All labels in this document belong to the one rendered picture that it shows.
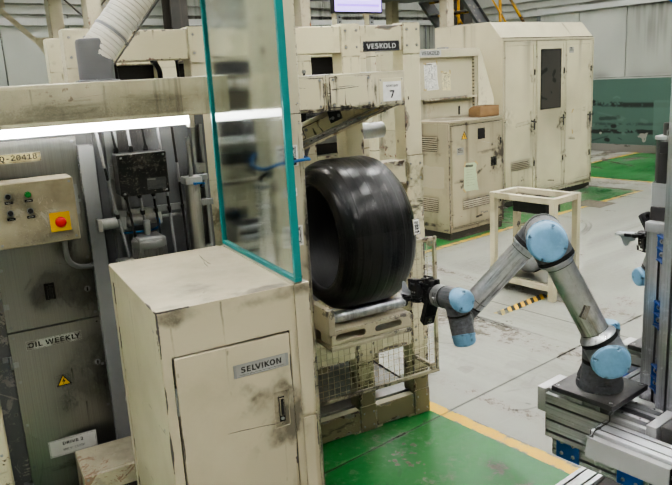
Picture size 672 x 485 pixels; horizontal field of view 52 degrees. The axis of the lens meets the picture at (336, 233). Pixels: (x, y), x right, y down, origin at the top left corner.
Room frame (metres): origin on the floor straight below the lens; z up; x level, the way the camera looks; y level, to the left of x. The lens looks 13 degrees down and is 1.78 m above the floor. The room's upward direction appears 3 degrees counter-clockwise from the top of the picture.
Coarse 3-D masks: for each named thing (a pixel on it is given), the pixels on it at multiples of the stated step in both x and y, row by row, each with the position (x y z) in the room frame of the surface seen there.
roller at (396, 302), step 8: (400, 296) 2.58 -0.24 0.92; (368, 304) 2.51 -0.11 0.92; (376, 304) 2.52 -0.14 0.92; (384, 304) 2.53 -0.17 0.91; (392, 304) 2.54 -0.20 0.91; (400, 304) 2.56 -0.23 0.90; (336, 312) 2.44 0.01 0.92; (344, 312) 2.45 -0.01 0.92; (352, 312) 2.46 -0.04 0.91; (360, 312) 2.47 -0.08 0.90; (368, 312) 2.49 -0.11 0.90; (376, 312) 2.51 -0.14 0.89; (336, 320) 2.42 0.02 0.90; (344, 320) 2.45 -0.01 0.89
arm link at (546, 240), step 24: (552, 216) 2.12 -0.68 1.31; (528, 240) 2.01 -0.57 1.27; (552, 240) 1.98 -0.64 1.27; (552, 264) 1.99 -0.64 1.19; (576, 288) 1.99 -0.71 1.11; (576, 312) 1.99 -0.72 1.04; (600, 312) 2.00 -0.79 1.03; (600, 336) 1.97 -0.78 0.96; (600, 360) 1.95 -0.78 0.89; (624, 360) 1.94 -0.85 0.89
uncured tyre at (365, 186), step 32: (320, 160) 2.63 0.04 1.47; (352, 160) 2.59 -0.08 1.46; (320, 192) 2.50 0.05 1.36; (352, 192) 2.41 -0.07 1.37; (384, 192) 2.46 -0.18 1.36; (320, 224) 2.89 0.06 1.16; (352, 224) 2.36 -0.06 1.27; (384, 224) 2.39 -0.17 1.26; (320, 256) 2.84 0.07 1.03; (352, 256) 2.35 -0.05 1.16; (384, 256) 2.38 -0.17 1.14; (320, 288) 2.56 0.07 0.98; (352, 288) 2.39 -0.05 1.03; (384, 288) 2.45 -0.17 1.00
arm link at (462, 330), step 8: (448, 320) 2.10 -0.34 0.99; (456, 320) 2.07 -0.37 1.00; (464, 320) 2.07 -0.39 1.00; (472, 320) 2.12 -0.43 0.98; (456, 328) 2.07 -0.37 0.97; (464, 328) 2.07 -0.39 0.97; (472, 328) 2.08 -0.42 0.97; (456, 336) 2.08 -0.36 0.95; (464, 336) 2.07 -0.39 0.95; (472, 336) 2.08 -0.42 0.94; (456, 344) 2.08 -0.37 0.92; (464, 344) 2.07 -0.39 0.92; (472, 344) 2.08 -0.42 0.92
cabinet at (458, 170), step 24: (432, 120) 7.43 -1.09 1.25; (456, 120) 7.24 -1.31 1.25; (480, 120) 7.41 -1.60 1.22; (432, 144) 7.26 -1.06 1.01; (456, 144) 7.16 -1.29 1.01; (480, 144) 7.40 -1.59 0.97; (432, 168) 7.28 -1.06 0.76; (456, 168) 7.16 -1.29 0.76; (480, 168) 7.40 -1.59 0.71; (432, 192) 7.29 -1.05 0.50; (456, 192) 7.16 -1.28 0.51; (480, 192) 7.40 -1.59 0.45; (432, 216) 7.29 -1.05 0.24; (456, 216) 7.15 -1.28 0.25; (480, 216) 7.39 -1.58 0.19
